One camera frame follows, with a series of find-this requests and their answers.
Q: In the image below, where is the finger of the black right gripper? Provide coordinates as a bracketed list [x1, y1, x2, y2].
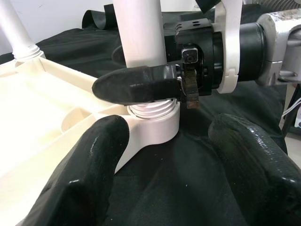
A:
[91, 64, 183, 106]
[112, 45, 128, 67]

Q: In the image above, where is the black cloth table cover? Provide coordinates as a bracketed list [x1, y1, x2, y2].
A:
[0, 9, 301, 226]

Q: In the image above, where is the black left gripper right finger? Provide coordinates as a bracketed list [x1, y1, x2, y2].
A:
[208, 113, 301, 226]

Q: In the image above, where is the thin white wire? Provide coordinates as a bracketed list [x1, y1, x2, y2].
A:
[281, 93, 301, 116]

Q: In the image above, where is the white plastic table leg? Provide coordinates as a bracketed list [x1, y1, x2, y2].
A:
[111, 0, 180, 120]
[0, 0, 45, 61]

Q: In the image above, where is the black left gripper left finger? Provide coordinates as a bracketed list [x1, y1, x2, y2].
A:
[23, 115, 130, 226]

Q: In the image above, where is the black metal table leg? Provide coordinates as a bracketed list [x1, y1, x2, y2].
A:
[280, 82, 299, 142]

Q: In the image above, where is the white plastic table top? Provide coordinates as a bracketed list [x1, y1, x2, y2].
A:
[0, 56, 181, 226]

